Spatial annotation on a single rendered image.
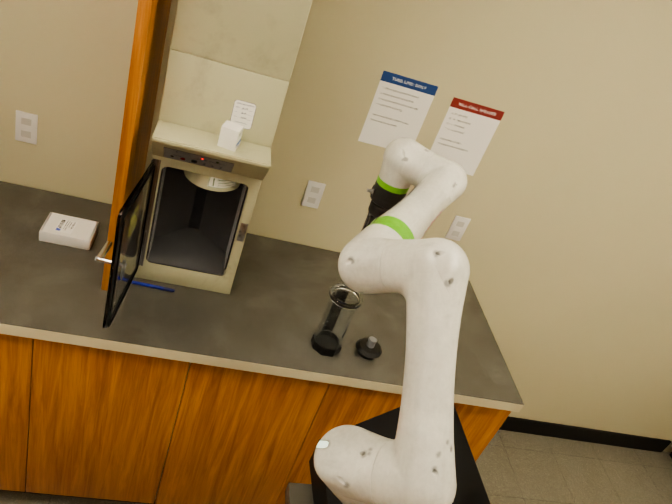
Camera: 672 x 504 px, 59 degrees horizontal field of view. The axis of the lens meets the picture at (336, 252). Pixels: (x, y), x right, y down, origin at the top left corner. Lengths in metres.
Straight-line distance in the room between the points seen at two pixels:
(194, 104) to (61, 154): 0.78
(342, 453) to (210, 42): 1.07
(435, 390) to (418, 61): 1.33
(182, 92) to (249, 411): 1.04
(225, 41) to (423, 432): 1.08
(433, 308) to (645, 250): 1.96
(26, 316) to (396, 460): 1.16
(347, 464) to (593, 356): 2.28
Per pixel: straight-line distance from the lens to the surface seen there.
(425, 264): 1.12
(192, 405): 2.06
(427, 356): 1.13
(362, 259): 1.20
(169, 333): 1.89
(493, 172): 2.45
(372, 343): 2.00
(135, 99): 1.65
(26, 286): 2.00
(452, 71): 2.22
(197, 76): 1.70
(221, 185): 1.86
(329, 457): 1.25
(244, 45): 1.66
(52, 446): 2.30
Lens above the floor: 2.25
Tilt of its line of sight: 32 degrees down
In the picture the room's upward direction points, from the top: 21 degrees clockwise
